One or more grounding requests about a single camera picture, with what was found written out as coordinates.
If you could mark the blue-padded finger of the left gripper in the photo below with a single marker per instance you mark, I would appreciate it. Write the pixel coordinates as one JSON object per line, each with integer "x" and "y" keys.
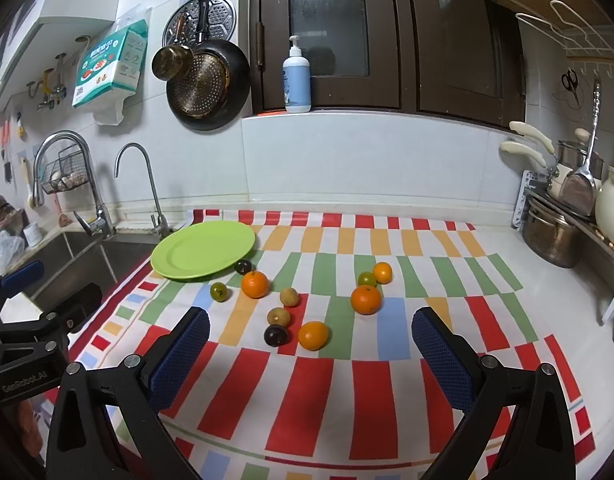
{"x": 13, "y": 283}

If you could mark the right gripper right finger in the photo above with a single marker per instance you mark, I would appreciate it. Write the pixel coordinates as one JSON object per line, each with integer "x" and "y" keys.
{"x": 539, "y": 441}

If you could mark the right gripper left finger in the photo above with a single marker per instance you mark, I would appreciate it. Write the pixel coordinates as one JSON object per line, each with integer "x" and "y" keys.
{"x": 82, "y": 441}

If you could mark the green fruit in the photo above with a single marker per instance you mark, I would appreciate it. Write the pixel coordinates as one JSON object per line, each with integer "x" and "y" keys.
{"x": 366, "y": 278}
{"x": 219, "y": 292}

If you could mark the dark plum front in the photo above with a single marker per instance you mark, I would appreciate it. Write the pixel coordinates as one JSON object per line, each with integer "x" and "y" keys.
{"x": 276, "y": 335}

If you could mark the dark plum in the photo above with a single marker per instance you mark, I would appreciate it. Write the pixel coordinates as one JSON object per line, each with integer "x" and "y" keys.
{"x": 243, "y": 266}
{"x": 276, "y": 335}

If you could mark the large orange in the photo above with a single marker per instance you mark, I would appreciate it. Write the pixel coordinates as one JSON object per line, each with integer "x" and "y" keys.
{"x": 366, "y": 299}

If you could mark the small orange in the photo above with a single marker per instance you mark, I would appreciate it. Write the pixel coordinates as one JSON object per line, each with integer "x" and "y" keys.
{"x": 383, "y": 273}

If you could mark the orange front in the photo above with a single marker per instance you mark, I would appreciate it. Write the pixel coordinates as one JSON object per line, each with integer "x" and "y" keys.
{"x": 313, "y": 335}

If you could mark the tall steel kitchen faucet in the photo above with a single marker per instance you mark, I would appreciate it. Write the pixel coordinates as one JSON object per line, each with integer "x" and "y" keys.
{"x": 102, "y": 223}

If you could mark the stainless steel sink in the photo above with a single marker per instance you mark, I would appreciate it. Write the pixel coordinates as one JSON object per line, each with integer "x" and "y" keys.
{"x": 73, "y": 259}

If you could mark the green plastic plate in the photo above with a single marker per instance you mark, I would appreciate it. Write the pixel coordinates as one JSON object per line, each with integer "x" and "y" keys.
{"x": 202, "y": 249}

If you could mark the metal counter shelf rack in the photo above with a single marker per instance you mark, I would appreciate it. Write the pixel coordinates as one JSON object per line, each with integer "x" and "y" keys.
{"x": 597, "y": 252}

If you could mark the steel cooking pot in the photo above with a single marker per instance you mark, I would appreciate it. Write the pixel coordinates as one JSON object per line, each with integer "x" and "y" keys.
{"x": 551, "y": 236}

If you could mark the colourful striped tablecloth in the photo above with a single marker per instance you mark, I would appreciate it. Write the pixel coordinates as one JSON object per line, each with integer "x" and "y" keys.
{"x": 365, "y": 405}

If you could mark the teal tissue box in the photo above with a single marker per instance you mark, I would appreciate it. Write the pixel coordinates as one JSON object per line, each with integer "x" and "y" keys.
{"x": 109, "y": 72}

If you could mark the steel spatula hanging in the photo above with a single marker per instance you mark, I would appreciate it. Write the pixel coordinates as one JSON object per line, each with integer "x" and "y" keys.
{"x": 579, "y": 187}

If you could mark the brass colander hanging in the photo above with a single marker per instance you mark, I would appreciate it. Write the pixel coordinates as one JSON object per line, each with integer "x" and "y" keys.
{"x": 196, "y": 82}

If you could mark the round steel steamer rack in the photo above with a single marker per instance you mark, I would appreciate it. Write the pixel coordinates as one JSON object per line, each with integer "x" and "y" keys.
{"x": 183, "y": 26}

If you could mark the black frying pan hanging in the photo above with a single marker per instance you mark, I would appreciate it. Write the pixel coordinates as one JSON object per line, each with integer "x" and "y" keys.
{"x": 239, "y": 82}

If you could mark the blue white soap dispenser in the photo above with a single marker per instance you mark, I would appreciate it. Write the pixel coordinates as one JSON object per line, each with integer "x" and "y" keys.
{"x": 296, "y": 80}

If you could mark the wire sponge basket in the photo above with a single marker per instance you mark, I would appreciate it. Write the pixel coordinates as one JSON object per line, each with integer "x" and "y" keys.
{"x": 65, "y": 172}

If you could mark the cream handled saucepan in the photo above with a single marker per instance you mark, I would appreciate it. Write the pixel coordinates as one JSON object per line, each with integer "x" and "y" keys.
{"x": 558, "y": 160}

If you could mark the black scissors on wall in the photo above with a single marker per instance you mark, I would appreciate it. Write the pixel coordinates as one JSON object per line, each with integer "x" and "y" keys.
{"x": 569, "y": 81}

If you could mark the white wire rack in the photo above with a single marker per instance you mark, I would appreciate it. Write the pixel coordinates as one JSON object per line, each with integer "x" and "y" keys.
{"x": 580, "y": 40}

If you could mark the dark wooden window frame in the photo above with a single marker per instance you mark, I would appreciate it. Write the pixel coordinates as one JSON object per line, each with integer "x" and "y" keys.
{"x": 461, "y": 59}

